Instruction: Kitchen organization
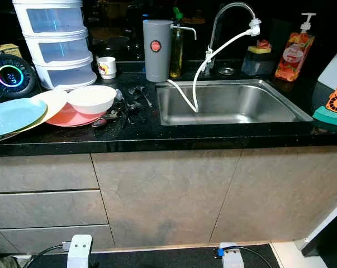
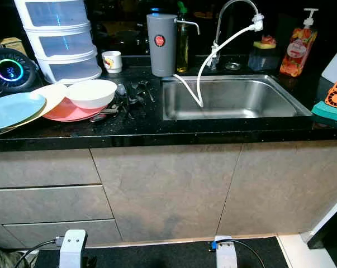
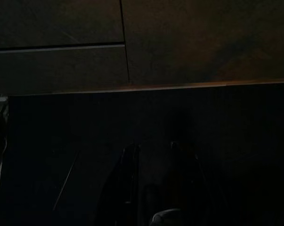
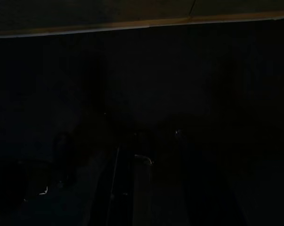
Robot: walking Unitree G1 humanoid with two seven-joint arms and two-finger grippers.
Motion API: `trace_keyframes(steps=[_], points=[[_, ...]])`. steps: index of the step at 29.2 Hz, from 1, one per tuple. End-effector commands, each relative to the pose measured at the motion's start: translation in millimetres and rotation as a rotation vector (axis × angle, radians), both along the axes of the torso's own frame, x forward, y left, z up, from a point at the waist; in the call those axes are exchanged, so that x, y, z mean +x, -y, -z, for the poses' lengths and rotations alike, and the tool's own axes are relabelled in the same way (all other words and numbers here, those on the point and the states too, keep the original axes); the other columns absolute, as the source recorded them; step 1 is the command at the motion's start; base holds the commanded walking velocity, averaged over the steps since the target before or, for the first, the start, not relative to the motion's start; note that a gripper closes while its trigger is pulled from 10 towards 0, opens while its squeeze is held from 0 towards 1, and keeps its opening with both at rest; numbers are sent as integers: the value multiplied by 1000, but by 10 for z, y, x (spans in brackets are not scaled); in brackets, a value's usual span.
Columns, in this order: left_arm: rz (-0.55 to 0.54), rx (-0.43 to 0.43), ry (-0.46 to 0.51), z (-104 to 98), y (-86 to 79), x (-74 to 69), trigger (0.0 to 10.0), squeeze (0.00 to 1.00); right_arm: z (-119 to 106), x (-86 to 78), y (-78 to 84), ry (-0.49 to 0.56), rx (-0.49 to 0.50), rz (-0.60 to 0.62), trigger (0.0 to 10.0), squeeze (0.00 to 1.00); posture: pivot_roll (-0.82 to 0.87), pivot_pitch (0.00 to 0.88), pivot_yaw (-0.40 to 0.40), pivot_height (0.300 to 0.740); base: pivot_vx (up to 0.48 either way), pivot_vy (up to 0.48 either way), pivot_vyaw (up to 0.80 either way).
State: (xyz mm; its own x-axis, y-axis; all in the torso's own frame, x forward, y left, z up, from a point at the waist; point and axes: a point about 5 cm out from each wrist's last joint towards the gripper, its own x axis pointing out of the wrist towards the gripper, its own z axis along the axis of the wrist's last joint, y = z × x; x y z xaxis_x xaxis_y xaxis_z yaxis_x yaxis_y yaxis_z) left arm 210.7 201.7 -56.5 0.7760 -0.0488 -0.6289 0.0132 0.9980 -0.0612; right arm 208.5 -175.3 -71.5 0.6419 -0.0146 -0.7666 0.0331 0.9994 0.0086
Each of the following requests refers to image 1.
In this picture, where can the olive oil bottle green cap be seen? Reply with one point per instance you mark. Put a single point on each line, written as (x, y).
(177, 56)

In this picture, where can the grey water filter canister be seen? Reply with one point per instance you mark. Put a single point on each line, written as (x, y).
(157, 56)

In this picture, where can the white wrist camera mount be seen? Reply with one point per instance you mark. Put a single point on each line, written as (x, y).
(231, 257)
(80, 251)

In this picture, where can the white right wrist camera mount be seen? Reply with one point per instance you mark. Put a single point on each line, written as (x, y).
(231, 257)

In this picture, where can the cream plate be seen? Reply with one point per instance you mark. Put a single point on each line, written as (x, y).
(51, 103)

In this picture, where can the chrome sink faucet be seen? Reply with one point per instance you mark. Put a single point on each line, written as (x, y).
(214, 33)

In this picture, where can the orange soap pump bottle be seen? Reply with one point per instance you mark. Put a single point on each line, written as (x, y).
(294, 56)

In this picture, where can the white printed mug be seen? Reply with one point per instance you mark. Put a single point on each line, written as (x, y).
(105, 68)

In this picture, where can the beige cabinet door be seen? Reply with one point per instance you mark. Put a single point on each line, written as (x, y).
(162, 195)
(285, 184)

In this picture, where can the chrome sink hole cover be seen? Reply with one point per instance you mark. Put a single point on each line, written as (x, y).
(227, 71)

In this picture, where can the pink scrubber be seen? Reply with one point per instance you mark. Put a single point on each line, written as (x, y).
(264, 43)

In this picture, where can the stainless steel sink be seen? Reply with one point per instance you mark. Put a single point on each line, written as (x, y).
(241, 103)

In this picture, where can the green sponge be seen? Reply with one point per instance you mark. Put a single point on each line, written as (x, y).
(327, 118)

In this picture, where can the yellow sponge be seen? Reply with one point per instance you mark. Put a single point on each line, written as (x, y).
(256, 50)

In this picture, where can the white plastic cutting board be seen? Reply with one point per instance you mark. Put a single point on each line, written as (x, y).
(336, 70)

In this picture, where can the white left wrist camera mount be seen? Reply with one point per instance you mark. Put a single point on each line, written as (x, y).
(80, 251)

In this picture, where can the silver spoon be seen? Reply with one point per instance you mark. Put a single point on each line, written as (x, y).
(99, 123)

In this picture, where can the small chrome tap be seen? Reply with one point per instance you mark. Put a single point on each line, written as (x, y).
(185, 26)

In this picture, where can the red plate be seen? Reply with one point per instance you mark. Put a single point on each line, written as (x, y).
(67, 118)

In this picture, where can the black floor mat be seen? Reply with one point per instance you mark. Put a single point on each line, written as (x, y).
(157, 258)

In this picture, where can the light blue plate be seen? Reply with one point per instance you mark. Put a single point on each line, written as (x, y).
(14, 116)

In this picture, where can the white stacked plastic drawers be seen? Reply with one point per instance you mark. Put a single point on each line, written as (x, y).
(59, 50)

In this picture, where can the small beige box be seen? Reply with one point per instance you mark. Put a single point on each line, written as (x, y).
(9, 50)

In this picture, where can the dark sponge holder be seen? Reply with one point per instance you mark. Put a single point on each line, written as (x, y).
(256, 66)

